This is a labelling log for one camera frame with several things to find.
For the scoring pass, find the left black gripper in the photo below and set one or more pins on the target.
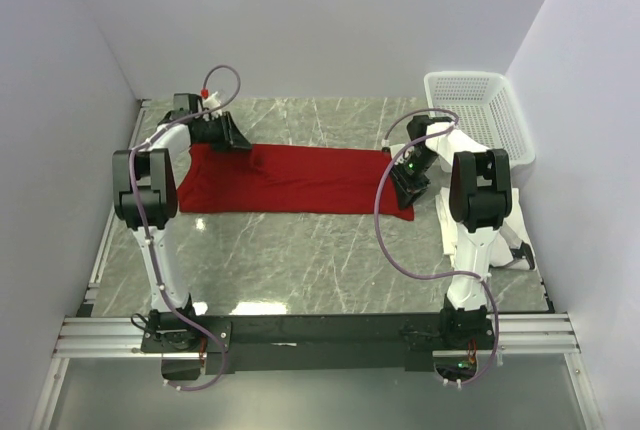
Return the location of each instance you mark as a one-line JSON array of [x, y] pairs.
[[231, 137]]

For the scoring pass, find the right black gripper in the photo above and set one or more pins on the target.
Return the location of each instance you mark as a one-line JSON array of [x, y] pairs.
[[406, 189]]

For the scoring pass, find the red t-shirt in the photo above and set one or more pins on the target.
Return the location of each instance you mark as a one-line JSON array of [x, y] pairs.
[[282, 179]]

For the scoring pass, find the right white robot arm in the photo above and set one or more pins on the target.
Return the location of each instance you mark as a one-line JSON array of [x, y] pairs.
[[480, 199]]

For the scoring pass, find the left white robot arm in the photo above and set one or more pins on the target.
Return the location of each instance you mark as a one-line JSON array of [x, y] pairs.
[[145, 193]]

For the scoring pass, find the white perforated plastic basket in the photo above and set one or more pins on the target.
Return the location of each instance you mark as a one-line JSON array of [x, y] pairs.
[[488, 109]]

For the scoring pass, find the white printed folded t-shirt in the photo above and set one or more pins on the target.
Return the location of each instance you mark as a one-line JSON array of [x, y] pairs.
[[512, 248]]

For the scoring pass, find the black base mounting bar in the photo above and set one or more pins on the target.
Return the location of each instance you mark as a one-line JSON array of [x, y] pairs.
[[317, 342]]

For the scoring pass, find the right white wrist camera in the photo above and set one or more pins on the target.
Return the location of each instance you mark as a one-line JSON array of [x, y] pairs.
[[391, 149]]

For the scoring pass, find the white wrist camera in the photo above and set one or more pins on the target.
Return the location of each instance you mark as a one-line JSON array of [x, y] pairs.
[[391, 149], [211, 100]]

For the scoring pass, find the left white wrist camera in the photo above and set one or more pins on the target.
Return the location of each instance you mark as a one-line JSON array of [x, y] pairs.
[[211, 100]]

